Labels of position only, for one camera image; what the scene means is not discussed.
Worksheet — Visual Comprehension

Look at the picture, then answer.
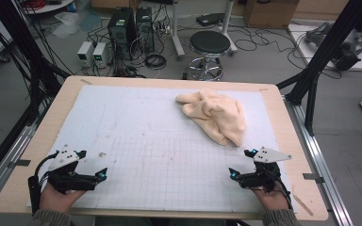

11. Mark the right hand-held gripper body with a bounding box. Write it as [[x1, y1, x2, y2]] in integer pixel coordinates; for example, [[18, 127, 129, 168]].
[[238, 146, 293, 193]]

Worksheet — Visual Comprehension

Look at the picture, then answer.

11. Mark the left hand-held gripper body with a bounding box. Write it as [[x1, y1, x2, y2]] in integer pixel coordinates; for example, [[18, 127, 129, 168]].
[[46, 144, 97, 195]]

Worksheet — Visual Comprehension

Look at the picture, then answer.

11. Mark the beige towel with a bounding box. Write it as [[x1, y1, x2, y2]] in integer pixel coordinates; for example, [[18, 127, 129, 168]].
[[174, 88, 248, 148]]

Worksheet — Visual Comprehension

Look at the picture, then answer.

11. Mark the person's left hand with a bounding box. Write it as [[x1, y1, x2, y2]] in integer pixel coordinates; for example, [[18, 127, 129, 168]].
[[39, 182, 87, 215]]

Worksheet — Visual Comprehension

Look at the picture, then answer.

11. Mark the person's right hand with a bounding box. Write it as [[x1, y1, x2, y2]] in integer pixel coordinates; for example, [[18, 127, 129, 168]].
[[251, 185, 292, 212]]

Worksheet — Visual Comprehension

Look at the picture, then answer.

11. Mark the white gridded mat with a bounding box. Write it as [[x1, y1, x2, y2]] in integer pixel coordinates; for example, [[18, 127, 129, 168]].
[[26, 84, 297, 215]]

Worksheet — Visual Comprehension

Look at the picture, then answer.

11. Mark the thin wooden stick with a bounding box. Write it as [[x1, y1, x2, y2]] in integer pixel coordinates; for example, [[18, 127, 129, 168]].
[[291, 193, 314, 218]]

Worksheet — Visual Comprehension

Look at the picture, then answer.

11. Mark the white power supply unit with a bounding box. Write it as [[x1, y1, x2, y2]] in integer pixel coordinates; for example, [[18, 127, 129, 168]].
[[76, 40, 95, 68], [91, 41, 111, 70]]

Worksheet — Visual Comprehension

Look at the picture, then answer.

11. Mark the black round stool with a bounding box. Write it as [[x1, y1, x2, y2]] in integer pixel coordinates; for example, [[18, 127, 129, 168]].
[[187, 30, 232, 82]]

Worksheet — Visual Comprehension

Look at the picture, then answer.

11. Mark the white board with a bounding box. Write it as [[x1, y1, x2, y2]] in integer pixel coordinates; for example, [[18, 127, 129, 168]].
[[287, 23, 362, 73]]

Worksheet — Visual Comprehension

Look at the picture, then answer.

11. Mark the white desk leg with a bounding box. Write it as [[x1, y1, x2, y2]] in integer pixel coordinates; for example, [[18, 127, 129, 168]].
[[220, 0, 239, 57], [171, 0, 187, 61]]

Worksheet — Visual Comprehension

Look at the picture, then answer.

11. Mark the large black computer tower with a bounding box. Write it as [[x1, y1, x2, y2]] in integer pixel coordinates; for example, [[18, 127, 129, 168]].
[[107, 7, 138, 61]]

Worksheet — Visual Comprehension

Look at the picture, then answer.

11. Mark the clear plastic sheet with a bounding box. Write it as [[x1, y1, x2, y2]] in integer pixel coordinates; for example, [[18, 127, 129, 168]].
[[51, 11, 90, 40]]

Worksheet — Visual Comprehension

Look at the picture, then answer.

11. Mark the flat black device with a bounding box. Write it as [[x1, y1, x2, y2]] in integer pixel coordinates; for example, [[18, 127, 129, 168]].
[[195, 12, 226, 27]]

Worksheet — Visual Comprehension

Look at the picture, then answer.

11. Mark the cardboard box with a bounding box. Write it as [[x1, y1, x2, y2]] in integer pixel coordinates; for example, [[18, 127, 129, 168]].
[[242, 0, 301, 30]]

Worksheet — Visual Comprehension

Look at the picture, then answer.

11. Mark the slim black computer tower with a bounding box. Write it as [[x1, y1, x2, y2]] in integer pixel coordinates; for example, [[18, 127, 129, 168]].
[[135, 7, 156, 53]]

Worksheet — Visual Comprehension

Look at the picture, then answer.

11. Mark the round white table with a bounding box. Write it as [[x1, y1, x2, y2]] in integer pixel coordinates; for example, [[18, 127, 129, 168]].
[[20, 0, 76, 16]]

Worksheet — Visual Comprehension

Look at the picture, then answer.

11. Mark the right hand-held gripper cable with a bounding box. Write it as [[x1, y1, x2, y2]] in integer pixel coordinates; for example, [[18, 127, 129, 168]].
[[271, 173, 294, 211]]

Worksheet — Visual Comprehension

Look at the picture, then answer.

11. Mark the black rail clamp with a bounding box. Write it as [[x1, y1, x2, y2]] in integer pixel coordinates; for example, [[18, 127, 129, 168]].
[[7, 158, 32, 169], [302, 172, 325, 185]]

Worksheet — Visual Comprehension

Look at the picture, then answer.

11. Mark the aluminium rail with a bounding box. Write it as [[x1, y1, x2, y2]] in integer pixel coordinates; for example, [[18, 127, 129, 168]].
[[0, 124, 46, 215], [283, 94, 355, 226]]

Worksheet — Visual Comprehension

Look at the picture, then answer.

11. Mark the black frame with cables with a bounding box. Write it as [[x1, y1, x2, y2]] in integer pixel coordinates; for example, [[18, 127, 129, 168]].
[[0, 0, 72, 127]]

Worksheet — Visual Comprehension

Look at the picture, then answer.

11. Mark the coiled black cable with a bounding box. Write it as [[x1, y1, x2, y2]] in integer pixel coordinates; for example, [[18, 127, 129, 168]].
[[143, 53, 168, 71]]

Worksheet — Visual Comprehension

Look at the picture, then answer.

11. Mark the black metal frame stand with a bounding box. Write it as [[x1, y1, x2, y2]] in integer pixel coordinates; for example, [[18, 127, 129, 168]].
[[275, 0, 362, 137]]

